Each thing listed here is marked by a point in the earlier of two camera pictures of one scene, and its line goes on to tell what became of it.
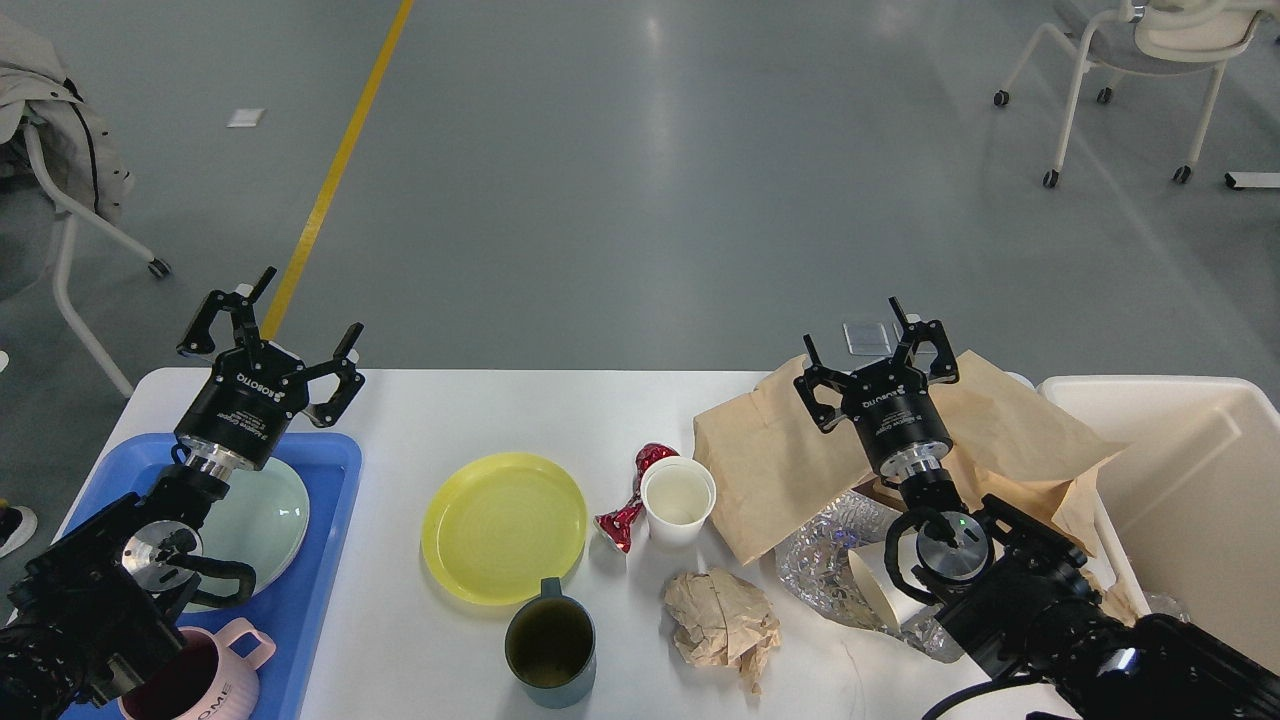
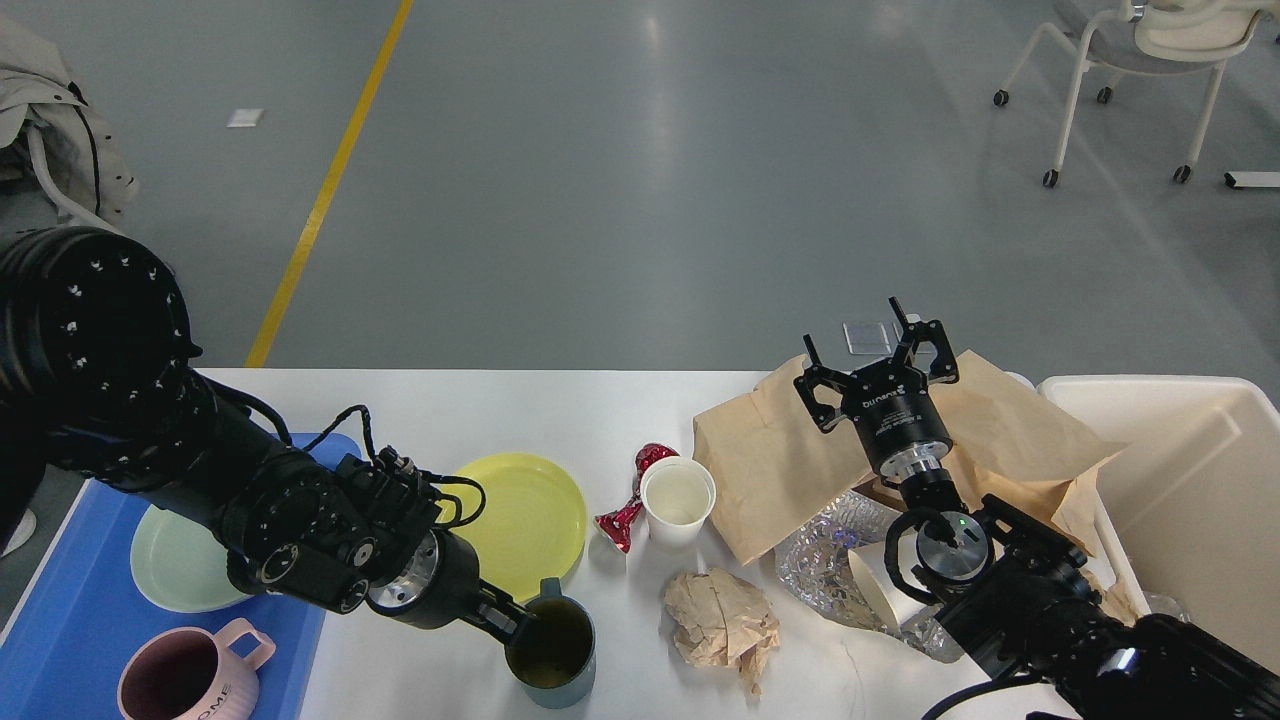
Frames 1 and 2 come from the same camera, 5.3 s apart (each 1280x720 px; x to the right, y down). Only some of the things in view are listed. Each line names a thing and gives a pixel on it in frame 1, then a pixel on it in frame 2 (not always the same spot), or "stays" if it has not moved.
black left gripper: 238,417 -> 437,583
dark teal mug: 550,648 stays
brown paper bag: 766,452 stays
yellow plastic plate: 500,525 stays
